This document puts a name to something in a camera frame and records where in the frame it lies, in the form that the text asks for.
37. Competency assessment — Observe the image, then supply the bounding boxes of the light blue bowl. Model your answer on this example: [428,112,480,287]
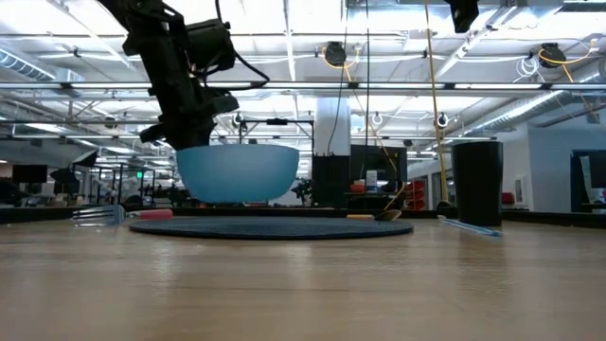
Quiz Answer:
[175,143,301,206]

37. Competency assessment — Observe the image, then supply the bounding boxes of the black cabinet below pillar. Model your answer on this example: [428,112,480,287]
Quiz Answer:
[311,153,352,209]

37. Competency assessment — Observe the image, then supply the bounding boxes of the round dark woven placemat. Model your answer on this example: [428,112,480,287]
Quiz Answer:
[128,216,415,242]

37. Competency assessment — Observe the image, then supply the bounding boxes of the white pillar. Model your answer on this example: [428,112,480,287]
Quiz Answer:
[314,97,352,156]

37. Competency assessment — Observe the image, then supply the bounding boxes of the yellow hanging cable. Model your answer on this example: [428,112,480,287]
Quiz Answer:
[424,0,455,210]

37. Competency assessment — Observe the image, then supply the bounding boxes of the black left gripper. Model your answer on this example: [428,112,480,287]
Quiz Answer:
[122,31,241,152]

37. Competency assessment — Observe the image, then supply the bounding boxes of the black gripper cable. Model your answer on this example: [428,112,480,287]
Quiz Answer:
[214,0,272,92]

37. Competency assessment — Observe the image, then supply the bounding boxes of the light blue straw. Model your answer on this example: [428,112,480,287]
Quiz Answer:
[437,215,504,238]

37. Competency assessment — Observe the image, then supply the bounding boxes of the black metal frame rig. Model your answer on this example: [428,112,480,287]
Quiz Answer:
[238,117,315,168]

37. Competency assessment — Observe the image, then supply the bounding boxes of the black ceiling cable reel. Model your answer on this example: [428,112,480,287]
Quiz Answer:
[324,41,348,67]
[538,42,567,69]

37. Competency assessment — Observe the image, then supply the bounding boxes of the dark wide cabinet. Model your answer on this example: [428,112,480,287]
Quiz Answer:
[349,144,409,210]

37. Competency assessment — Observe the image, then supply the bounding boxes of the fork with red handle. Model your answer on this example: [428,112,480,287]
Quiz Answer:
[70,204,175,227]

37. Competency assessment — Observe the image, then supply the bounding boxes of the tall black cup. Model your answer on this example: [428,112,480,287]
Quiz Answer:
[450,140,505,228]

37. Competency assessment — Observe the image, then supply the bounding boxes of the black monitor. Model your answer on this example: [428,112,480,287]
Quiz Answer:
[11,164,49,185]

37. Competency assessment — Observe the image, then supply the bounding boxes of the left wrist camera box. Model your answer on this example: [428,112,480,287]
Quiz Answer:
[186,18,238,73]

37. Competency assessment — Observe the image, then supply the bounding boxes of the red storage bins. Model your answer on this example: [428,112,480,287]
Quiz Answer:
[403,178,427,211]

